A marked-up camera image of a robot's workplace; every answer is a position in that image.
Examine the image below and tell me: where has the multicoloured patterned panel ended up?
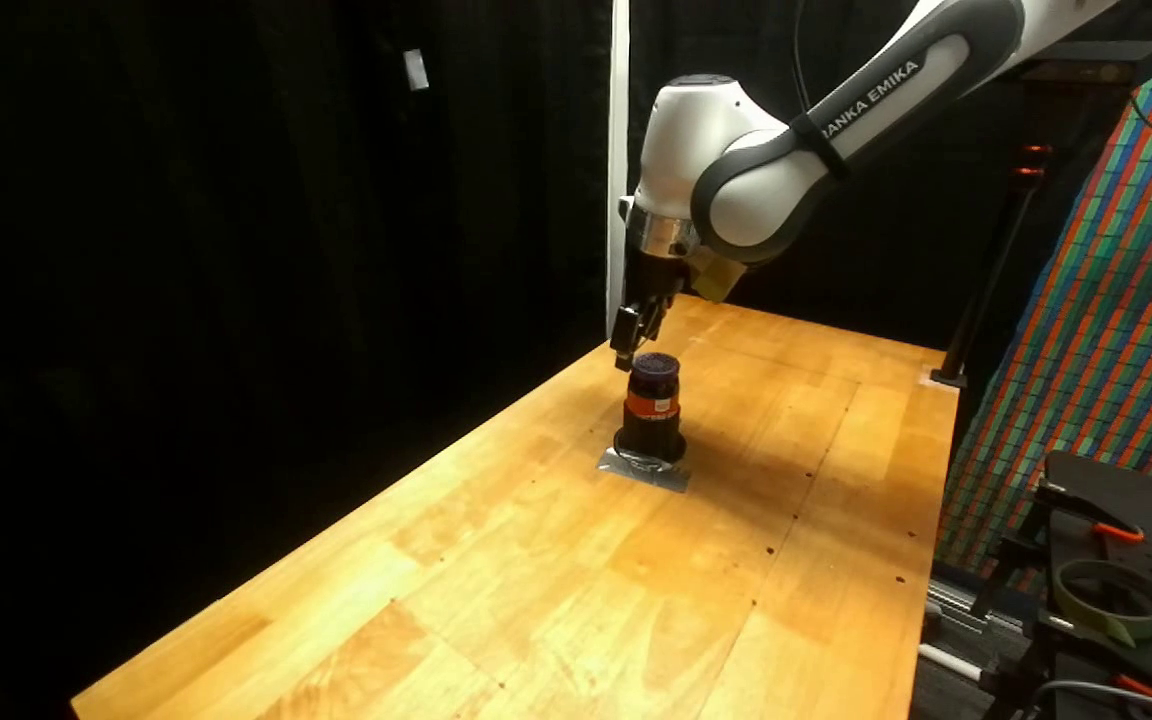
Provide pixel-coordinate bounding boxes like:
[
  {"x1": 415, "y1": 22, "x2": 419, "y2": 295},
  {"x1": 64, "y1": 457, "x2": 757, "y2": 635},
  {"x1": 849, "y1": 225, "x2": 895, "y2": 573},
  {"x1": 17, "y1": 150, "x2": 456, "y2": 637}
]
[{"x1": 936, "y1": 0, "x2": 1152, "y2": 583}]

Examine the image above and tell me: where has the white vertical strip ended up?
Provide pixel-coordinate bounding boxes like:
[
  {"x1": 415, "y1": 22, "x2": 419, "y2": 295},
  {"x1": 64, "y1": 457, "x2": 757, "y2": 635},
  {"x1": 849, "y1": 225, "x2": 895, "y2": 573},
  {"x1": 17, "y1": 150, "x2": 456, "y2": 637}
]
[{"x1": 605, "y1": 0, "x2": 631, "y2": 341}]

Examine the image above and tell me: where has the silver tape patch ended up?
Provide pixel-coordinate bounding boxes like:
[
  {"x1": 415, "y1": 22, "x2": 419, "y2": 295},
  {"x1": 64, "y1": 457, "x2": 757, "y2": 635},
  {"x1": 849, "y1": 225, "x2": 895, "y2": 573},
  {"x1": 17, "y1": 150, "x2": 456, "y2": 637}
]
[{"x1": 596, "y1": 445, "x2": 693, "y2": 494}]

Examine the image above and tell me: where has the grey cable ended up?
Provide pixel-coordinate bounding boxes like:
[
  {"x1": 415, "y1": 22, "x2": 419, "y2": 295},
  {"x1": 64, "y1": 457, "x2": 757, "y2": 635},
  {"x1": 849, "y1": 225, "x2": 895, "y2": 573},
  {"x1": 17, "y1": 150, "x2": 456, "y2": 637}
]
[{"x1": 1024, "y1": 679, "x2": 1152, "y2": 720}]

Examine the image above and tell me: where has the roll of green tape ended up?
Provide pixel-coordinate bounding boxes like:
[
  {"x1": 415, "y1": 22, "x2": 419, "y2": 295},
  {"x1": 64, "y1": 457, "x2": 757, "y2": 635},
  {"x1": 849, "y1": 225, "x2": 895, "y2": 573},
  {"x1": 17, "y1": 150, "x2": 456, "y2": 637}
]
[{"x1": 1052, "y1": 559, "x2": 1152, "y2": 648}]

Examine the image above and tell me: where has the white tube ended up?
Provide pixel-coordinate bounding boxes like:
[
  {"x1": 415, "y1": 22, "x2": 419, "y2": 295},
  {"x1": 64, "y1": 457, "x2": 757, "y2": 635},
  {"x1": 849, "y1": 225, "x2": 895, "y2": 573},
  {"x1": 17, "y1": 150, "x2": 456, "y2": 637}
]
[{"x1": 919, "y1": 642, "x2": 989, "y2": 683}]

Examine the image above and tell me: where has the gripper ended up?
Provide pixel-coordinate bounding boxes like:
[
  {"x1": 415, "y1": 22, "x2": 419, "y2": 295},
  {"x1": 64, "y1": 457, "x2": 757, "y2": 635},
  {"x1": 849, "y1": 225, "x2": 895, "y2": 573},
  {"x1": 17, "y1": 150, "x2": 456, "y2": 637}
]
[{"x1": 610, "y1": 246, "x2": 689, "y2": 373}]

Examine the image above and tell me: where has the camera on tripod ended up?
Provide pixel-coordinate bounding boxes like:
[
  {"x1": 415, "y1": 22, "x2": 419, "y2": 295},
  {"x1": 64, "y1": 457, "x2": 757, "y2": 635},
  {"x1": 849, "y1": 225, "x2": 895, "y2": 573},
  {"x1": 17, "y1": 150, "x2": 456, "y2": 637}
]
[{"x1": 930, "y1": 40, "x2": 1152, "y2": 390}]

